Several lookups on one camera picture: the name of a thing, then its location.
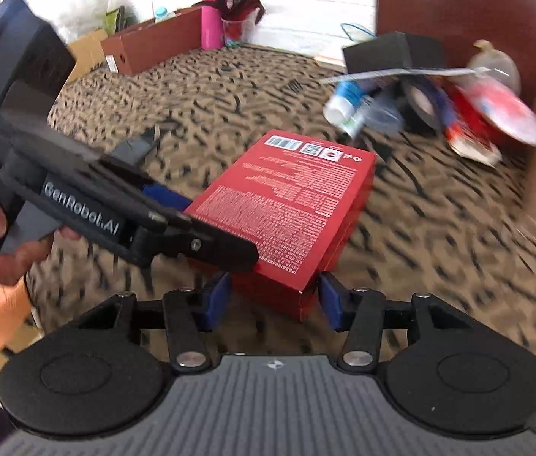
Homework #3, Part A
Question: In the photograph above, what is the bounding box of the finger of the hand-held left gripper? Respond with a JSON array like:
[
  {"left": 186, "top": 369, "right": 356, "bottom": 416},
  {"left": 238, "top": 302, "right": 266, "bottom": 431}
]
[
  {"left": 128, "top": 206, "right": 260, "bottom": 274},
  {"left": 99, "top": 135, "right": 193, "bottom": 215}
]

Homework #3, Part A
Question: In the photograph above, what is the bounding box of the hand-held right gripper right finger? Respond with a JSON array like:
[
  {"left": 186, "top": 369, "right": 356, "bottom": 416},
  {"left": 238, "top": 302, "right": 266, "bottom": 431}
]
[{"left": 319, "top": 272, "right": 487, "bottom": 374}]

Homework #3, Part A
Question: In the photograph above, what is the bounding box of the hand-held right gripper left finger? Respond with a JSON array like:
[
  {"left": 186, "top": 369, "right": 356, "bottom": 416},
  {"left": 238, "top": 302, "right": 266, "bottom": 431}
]
[{"left": 61, "top": 271, "right": 233, "bottom": 374}]

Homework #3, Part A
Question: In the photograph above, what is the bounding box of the tan cardboard box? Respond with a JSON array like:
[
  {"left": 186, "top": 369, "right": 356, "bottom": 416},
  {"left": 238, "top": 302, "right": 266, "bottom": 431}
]
[{"left": 66, "top": 28, "right": 109, "bottom": 84}]

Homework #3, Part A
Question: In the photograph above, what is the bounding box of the brown cardboard tray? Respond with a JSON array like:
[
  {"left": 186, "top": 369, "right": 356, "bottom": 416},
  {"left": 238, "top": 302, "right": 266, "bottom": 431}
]
[{"left": 101, "top": 6, "right": 203, "bottom": 75}]

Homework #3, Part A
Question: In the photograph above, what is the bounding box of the letter-print mat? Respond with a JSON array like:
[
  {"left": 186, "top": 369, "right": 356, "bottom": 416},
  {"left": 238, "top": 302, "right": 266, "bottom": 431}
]
[{"left": 25, "top": 45, "right": 536, "bottom": 438}]

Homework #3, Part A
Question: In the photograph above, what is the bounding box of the pink bottle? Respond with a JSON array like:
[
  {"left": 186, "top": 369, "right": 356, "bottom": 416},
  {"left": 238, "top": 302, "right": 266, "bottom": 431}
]
[{"left": 201, "top": 0, "right": 225, "bottom": 51}]

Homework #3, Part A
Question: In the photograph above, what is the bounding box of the red plant in glass cup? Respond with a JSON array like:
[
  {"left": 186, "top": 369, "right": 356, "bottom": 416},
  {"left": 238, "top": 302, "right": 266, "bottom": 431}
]
[{"left": 215, "top": 0, "right": 266, "bottom": 48}]

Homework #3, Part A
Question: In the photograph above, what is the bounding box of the white green marker pen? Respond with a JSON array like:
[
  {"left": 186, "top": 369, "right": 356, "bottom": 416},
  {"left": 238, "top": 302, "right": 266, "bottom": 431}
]
[{"left": 344, "top": 97, "right": 375, "bottom": 139}]

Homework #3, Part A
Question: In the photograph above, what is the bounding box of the white blue tube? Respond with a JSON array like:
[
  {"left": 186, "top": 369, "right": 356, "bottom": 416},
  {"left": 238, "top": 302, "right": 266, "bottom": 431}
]
[{"left": 322, "top": 81, "right": 364, "bottom": 127}]

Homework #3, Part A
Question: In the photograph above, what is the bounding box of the clear plastic cup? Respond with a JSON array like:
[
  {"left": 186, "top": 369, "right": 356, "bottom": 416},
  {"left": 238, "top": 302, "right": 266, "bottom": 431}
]
[{"left": 367, "top": 90, "right": 406, "bottom": 135}]

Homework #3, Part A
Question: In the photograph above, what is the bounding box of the red white card box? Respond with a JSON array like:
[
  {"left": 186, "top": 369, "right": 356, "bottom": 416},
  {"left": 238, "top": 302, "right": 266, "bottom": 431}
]
[{"left": 443, "top": 86, "right": 503, "bottom": 168}]

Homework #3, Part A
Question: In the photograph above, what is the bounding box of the black tape roll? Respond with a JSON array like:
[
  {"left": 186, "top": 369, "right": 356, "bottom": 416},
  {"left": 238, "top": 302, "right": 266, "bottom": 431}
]
[{"left": 401, "top": 77, "right": 444, "bottom": 135}]

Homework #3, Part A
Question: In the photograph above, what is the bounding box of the blue small box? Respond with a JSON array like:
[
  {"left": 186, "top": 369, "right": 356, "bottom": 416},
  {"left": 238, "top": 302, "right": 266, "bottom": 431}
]
[{"left": 436, "top": 81, "right": 459, "bottom": 131}]

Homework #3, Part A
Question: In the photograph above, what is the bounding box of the long grey flat strip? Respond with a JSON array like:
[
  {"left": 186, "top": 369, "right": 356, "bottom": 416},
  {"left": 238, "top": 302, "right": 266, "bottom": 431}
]
[{"left": 321, "top": 66, "right": 480, "bottom": 84}]

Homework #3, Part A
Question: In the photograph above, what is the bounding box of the red white plastic bag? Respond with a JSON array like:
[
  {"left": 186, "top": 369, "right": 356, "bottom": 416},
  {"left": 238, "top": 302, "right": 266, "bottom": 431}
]
[{"left": 458, "top": 78, "right": 536, "bottom": 148}]

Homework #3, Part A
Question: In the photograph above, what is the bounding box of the black cardboard box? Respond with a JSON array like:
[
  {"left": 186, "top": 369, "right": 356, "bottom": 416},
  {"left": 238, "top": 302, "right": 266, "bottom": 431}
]
[{"left": 342, "top": 31, "right": 445, "bottom": 71}]

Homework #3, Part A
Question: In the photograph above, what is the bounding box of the clear plastic funnel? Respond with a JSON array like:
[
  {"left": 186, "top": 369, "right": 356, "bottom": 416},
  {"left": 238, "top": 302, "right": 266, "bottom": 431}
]
[{"left": 467, "top": 40, "right": 521, "bottom": 96}]

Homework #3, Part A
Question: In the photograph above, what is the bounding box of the dark brown wooden board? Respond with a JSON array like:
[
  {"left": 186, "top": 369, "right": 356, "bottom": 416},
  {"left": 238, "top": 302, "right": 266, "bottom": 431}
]
[{"left": 376, "top": 0, "right": 536, "bottom": 105}]

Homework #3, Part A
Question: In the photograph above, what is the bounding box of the blue wire loop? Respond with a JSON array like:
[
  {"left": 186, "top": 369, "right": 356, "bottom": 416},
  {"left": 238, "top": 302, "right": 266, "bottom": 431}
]
[{"left": 340, "top": 22, "right": 379, "bottom": 43}]

